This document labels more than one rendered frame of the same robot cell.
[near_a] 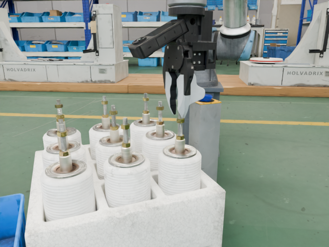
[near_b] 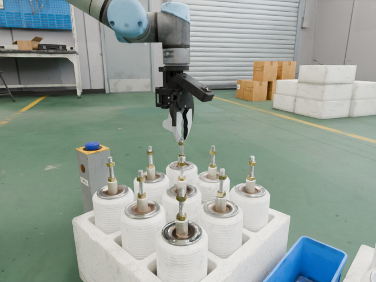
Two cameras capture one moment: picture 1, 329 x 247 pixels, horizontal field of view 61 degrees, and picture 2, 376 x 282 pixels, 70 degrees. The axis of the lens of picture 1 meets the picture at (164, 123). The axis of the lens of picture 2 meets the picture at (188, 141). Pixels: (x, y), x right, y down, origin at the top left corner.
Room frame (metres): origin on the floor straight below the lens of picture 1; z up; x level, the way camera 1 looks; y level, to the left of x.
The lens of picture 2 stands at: (0.87, 0.66, 0.55)
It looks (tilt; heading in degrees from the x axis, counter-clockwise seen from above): 16 degrees down; 245
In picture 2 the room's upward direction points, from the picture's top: straight up
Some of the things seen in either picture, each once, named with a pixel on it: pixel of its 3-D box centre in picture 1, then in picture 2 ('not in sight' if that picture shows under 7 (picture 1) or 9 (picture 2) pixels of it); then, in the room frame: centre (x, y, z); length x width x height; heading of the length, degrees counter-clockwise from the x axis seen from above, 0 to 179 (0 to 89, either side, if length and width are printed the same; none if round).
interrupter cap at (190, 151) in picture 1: (179, 151); (181, 165); (0.57, -0.03, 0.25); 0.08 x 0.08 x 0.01
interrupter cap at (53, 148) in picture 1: (63, 147); (220, 208); (0.59, 0.23, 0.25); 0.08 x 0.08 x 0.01
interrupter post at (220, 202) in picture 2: (63, 142); (221, 203); (0.59, 0.23, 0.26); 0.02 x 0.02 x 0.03
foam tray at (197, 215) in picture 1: (118, 199); (182, 247); (0.64, 0.12, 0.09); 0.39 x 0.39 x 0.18; 22
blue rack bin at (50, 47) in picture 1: (60, 45); not in sight; (5.78, 2.08, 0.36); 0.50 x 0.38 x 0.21; 174
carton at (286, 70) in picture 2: not in sight; (283, 70); (-2.40, -2.75, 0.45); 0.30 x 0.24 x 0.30; 81
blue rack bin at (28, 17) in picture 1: (35, 17); not in sight; (5.82, 2.52, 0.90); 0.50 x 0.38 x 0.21; 174
